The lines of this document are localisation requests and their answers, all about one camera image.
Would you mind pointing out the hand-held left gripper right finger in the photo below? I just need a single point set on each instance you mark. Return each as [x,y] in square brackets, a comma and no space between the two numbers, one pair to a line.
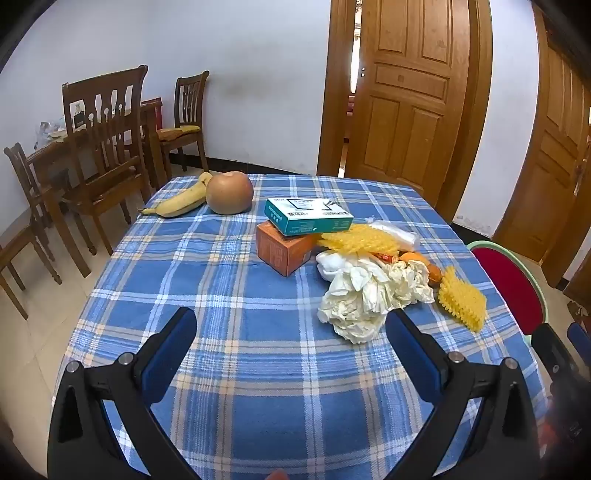
[415,357]

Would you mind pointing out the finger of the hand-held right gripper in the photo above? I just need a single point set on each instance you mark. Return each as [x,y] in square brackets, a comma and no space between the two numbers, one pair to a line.
[551,350]
[581,336]

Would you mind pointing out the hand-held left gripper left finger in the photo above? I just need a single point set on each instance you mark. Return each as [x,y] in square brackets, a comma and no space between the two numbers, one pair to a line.
[166,357]

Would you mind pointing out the yellow foam fruit net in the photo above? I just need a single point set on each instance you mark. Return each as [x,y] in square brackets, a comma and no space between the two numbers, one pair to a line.
[355,240]
[461,300]

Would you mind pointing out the red basin with green rim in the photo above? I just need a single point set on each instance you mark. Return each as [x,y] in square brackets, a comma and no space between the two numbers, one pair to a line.
[512,286]

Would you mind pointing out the cream tissue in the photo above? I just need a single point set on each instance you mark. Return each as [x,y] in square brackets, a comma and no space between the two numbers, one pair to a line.
[411,281]
[355,300]

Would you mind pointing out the orange cardboard box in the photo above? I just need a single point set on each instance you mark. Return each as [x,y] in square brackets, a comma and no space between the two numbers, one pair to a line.
[277,250]

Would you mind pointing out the teal cardboard box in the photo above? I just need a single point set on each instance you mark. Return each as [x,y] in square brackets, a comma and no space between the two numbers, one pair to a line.
[304,222]

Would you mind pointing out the blue plaid tablecloth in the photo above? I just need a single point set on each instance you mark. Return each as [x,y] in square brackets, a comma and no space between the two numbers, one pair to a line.
[240,286]

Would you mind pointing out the orange snack packet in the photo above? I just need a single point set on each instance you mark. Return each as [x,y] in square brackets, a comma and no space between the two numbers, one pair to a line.
[387,257]

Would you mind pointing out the white plastic bag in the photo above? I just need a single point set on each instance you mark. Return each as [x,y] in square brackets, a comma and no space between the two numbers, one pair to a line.
[398,234]

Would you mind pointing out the yellow banana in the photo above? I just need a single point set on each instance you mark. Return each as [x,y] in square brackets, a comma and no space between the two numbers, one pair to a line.
[180,204]

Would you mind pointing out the brown round pear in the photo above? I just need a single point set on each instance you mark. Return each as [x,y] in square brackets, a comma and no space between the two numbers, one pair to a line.
[229,193]

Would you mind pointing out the closed wooden panel door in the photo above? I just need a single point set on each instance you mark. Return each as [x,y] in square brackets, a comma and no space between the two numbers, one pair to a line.
[554,147]

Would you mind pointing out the yellow seat cushion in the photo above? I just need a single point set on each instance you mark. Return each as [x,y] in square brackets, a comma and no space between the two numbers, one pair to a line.
[178,131]

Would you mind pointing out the wooden dining table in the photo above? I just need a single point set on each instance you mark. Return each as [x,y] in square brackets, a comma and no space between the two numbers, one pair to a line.
[51,161]

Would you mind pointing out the tall wooden dining chair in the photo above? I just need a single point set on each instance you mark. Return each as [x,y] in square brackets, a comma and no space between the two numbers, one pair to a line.
[104,138]

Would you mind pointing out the wooden chair with cushion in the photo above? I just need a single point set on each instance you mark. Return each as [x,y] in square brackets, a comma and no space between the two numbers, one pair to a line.
[189,106]

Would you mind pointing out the pile of small table items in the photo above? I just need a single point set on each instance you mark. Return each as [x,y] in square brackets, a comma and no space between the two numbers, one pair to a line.
[57,129]

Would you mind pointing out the open wooden panel door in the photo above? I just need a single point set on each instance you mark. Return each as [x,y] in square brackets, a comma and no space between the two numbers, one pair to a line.
[411,92]

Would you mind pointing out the wooden door frame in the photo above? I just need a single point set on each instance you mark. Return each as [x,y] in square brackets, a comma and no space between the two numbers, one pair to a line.
[334,92]

